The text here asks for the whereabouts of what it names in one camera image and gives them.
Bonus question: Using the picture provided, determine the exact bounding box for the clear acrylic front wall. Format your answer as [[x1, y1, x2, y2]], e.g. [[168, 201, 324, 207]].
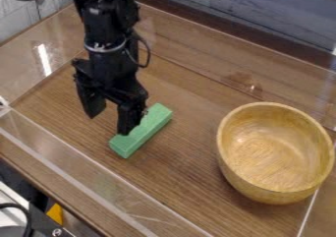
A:
[[0, 96, 210, 237]]

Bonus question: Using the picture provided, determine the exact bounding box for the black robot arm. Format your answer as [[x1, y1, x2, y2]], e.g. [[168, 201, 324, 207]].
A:
[[72, 0, 149, 136]]

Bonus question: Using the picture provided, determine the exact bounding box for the black cable lower left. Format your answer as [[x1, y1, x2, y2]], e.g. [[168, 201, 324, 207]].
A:
[[0, 203, 37, 237]]

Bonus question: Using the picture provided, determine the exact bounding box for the brown wooden bowl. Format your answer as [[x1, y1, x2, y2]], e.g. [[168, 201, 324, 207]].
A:
[[216, 102, 336, 205]]

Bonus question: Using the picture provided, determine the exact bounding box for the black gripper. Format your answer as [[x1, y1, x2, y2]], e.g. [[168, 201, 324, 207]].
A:
[[72, 45, 148, 136]]

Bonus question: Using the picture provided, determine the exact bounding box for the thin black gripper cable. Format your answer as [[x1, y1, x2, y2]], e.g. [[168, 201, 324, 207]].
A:
[[124, 33, 152, 69]]

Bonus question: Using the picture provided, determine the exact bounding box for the black device with yellow label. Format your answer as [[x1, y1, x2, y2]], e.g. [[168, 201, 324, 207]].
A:
[[29, 200, 90, 237]]

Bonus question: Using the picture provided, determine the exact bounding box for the green rectangular block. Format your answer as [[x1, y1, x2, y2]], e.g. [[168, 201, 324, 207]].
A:
[[109, 103, 173, 159]]

